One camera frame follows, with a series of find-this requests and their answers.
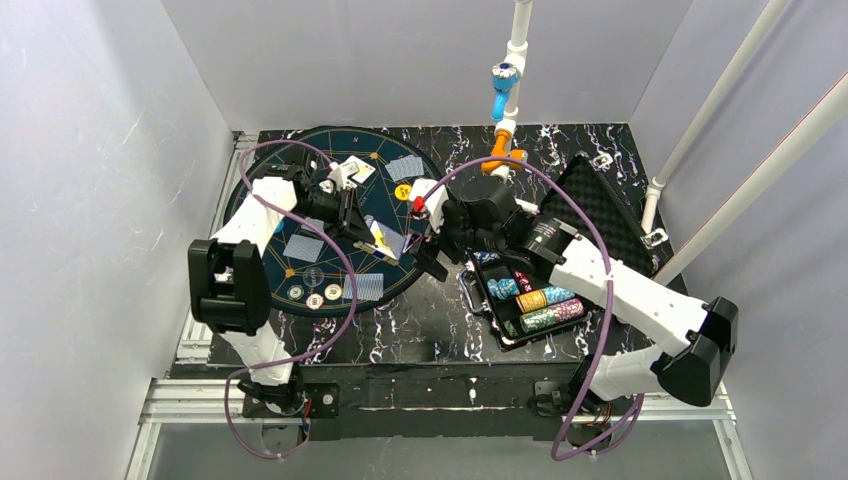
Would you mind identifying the face down board card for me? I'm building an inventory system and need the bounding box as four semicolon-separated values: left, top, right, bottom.
300;217;325;235

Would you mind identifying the blue backed card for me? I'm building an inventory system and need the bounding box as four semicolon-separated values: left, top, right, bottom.
385;158;412;182
397;156;424;179
343;274;366;301
357;273;384;301

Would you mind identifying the card drawn from deck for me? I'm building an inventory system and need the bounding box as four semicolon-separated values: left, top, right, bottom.
283;234;324;264

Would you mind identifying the face up playing card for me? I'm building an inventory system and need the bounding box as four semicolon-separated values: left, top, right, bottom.
345;155;376;185

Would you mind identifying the yellow big blind button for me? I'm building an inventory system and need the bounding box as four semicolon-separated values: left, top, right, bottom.
394;184;412;202

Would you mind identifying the yellow poker chip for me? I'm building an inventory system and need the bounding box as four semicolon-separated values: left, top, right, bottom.
324;283;344;301

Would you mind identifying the clear dealer button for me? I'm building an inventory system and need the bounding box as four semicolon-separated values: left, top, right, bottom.
302;266;325;289

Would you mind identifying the green poker chip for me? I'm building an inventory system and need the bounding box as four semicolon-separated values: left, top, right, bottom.
287;285;304;300

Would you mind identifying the boxed deck of playing cards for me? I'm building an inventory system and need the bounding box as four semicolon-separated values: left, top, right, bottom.
369;220;406;263

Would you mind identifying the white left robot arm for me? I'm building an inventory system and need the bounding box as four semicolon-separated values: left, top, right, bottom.
187;156;375;387

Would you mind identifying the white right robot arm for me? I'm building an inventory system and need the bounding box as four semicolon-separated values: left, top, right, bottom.
409;177;738;407

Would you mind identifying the round dark blue poker mat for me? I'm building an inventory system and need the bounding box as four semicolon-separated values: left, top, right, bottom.
247;126;443;317

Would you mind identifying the light blue chip stack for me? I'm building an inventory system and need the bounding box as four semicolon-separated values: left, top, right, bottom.
486;278;521;300

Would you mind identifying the yellow chip stack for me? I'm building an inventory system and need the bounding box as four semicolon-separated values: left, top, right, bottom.
515;289;548;314

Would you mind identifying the black poker chip case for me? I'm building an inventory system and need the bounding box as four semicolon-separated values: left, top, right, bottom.
470;156;670;349

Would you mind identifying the green and purple chip row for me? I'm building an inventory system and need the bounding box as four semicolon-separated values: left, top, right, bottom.
519;298;585;333

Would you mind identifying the white thin diagonal pole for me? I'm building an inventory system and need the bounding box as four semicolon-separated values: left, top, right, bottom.
641;0;790;234

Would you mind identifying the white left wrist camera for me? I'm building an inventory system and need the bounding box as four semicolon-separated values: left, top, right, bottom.
327;160;359;193

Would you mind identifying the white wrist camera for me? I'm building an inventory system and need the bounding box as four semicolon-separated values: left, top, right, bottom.
327;160;359;193
408;178;450;233

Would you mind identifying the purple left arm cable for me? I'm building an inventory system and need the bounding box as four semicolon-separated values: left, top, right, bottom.
223;139;360;461

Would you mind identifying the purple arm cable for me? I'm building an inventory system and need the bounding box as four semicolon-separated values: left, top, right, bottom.
223;139;360;461
415;156;645;462

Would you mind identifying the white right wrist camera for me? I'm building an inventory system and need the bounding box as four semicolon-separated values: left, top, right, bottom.
408;178;450;233

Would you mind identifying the chrome case handle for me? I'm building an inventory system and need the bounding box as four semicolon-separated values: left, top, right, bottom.
458;270;488;315

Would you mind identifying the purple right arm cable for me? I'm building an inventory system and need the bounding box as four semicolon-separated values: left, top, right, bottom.
415;156;645;462

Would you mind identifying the white pipe camera stand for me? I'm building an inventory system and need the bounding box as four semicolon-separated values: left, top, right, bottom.
490;0;533;161

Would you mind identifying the aluminium frame rail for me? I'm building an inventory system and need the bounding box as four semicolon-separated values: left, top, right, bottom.
125;132;260;480

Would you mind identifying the white diagonal frame pole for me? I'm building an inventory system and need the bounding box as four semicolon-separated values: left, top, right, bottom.
654;74;847;285

